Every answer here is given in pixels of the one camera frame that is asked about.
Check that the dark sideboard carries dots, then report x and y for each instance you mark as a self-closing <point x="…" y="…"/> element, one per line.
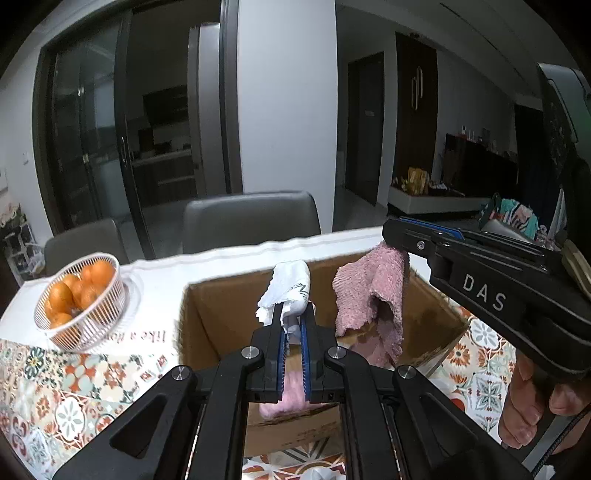
<point x="480" y="166"/>

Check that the colourful clothes pile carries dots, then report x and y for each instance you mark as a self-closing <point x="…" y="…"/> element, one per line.
<point x="512" y="214"/>

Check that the pink fluffy wristband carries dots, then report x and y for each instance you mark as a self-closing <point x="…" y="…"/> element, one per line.
<point x="292" y="383"/>

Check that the dark room door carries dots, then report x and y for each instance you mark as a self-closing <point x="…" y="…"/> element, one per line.
<point x="367" y="129"/>

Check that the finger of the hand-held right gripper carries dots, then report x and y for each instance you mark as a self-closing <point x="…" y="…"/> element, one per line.
<point x="443" y="230"/>
<point x="406" y="237"/>

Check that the white printed table cover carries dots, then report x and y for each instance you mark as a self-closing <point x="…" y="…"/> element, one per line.
<point x="152" y="295"/>

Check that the dark sliding glass door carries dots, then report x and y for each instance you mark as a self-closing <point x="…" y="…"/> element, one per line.
<point x="92" y="138"/>

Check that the white printed sock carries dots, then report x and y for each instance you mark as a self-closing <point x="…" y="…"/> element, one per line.
<point x="291" y="281"/>

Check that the small cluttered shelf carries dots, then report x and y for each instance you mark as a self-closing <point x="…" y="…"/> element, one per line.
<point x="16" y="244"/>

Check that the patterned table runner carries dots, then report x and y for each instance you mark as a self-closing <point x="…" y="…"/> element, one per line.
<point x="60" y="392"/>

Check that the dark wooden cabinet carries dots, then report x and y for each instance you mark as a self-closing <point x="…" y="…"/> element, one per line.
<point x="415" y="110"/>

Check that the pink fluffy cloth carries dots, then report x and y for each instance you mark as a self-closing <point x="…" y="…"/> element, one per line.
<point x="369" y="286"/>

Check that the pile of oranges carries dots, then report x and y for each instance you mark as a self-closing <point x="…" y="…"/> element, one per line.
<point x="92" y="290"/>

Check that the white low cabinet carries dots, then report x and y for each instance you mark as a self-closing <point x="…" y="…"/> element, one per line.
<point x="429" y="203"/>

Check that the person's right hand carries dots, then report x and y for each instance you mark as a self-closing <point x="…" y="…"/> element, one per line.
<point x="517" y="415"/>

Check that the grey dining chair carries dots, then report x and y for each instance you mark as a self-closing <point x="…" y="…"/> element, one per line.
<point x="87" y="244"/>
<point x="249" y="221"/>

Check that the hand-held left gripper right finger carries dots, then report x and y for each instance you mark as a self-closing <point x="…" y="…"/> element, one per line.
<point x="304" y="364"/>

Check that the cardboard box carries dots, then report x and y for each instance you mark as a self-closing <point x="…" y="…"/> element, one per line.
<point x="217" y="318"/>

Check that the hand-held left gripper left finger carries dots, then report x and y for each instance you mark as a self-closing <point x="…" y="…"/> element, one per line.
<point x="280" y="364"/>

